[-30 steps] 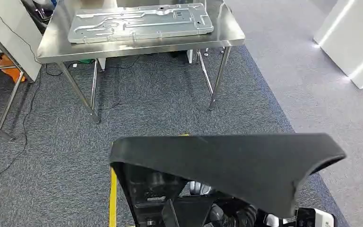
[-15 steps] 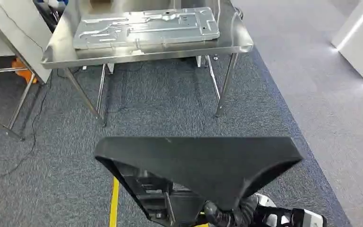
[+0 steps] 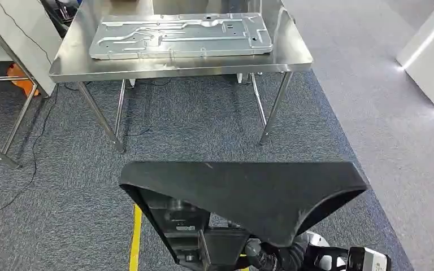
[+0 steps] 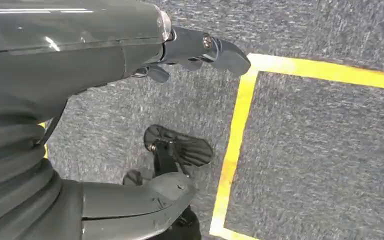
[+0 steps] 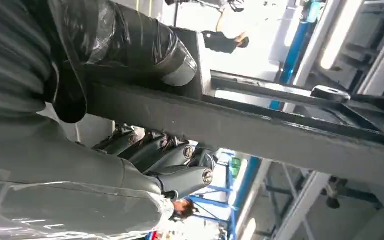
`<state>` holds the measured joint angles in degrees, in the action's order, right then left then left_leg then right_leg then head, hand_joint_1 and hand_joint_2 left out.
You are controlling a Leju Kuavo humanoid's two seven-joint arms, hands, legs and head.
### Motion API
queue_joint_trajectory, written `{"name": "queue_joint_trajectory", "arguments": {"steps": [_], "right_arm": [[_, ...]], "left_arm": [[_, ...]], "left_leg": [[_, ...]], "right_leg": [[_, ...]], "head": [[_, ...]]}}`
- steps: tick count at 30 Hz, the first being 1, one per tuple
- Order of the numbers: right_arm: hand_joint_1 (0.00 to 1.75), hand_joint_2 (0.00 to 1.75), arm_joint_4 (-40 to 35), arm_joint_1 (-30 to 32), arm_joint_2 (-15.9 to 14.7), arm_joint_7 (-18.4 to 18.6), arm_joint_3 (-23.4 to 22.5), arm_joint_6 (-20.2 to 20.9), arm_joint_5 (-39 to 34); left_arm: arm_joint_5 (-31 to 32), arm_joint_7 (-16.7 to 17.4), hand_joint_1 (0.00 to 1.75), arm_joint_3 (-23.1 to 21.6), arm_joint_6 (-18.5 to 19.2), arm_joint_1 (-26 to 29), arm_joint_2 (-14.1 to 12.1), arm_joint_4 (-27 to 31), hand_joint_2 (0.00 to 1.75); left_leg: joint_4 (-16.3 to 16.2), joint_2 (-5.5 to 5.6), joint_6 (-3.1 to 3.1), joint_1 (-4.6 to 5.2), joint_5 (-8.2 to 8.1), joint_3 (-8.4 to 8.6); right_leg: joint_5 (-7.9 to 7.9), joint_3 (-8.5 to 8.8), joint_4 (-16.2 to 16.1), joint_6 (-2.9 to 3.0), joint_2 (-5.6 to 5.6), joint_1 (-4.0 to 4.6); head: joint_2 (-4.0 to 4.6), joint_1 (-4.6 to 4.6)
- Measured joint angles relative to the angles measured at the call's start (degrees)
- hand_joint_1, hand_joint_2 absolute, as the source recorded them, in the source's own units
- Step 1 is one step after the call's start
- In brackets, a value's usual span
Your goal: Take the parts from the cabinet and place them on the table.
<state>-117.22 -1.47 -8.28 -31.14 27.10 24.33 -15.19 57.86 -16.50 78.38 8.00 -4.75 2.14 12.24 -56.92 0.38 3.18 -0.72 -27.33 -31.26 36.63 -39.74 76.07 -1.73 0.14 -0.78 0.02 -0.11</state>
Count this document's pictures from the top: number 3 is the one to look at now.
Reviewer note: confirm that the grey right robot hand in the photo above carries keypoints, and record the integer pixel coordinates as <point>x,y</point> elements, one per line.
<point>277,260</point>

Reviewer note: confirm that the black plastic plate frame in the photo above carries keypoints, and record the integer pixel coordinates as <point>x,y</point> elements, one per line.
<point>239,194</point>

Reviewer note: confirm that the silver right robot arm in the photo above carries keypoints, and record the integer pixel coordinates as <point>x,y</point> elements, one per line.
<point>325,258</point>

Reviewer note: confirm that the stainless steel table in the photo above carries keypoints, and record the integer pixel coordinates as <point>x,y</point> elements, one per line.
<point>183,65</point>

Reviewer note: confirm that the stamped sheet metal panel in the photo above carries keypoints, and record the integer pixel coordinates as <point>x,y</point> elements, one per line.
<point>179,37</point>

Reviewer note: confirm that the white cabinet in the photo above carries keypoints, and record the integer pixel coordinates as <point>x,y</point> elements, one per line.
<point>430,56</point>

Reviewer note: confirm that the orange object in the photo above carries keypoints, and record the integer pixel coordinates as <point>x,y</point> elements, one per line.
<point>24,84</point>

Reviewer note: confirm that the black equipment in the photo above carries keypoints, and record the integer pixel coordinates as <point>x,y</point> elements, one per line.
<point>61,15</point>

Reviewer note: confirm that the white board panel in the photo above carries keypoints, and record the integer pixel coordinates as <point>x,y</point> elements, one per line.
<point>26,37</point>

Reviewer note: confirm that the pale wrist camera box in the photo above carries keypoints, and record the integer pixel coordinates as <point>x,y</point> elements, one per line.
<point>370,260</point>

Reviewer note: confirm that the steel frame side table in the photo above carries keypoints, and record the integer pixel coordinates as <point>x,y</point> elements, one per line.
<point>18,119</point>

